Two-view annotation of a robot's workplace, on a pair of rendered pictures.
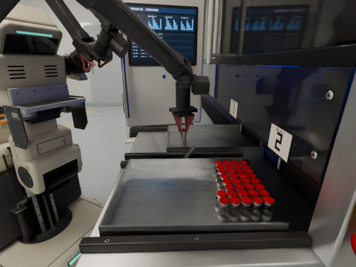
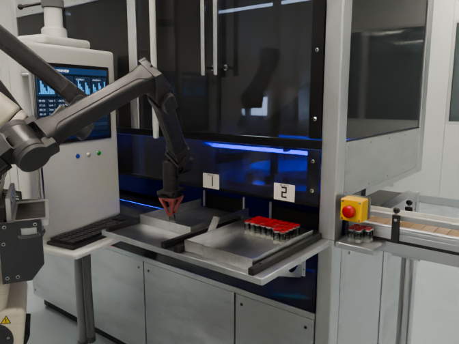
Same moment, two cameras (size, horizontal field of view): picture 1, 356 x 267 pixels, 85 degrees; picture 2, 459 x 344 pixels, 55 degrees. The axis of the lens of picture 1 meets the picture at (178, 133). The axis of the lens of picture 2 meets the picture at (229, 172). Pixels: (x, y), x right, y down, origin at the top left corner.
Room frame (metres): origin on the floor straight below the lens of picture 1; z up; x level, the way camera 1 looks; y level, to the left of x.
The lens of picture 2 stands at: (-0.42, 1.05, 1.35)
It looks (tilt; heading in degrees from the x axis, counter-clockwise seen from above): 10 degrees down; 310
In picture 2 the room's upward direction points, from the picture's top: straight up
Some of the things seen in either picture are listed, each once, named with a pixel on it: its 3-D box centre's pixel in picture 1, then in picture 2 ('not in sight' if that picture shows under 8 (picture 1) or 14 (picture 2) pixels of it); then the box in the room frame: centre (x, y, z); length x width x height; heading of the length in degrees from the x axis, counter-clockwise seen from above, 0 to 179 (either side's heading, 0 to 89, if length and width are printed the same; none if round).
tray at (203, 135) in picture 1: (208, 138); (196, 215); (0.74, -0.13, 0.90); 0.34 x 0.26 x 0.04; 92
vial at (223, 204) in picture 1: (223, 208); (282, 237); (0.32, -0.09, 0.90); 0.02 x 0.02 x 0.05
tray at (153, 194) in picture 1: (188, 189); (251, 239); (0.40, -0.03, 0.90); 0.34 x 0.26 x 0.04; 91
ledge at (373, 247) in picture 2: not in sight; (362, 243); (0.14, -0.31, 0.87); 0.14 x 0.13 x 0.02; 92
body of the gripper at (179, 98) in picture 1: (183, 104); (171, 184); (0.77, -0.02, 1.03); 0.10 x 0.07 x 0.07; 107
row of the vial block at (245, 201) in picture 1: (234, 186); (270, 229); (0.40, -0.14, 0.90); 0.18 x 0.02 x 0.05; 1
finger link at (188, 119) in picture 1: (183, 121); (171, 203); (0.77, -0.02, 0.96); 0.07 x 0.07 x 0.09; 17
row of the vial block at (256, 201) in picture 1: (243, 185); (273, 228); (0.40, -0.16, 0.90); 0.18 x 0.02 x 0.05; 1
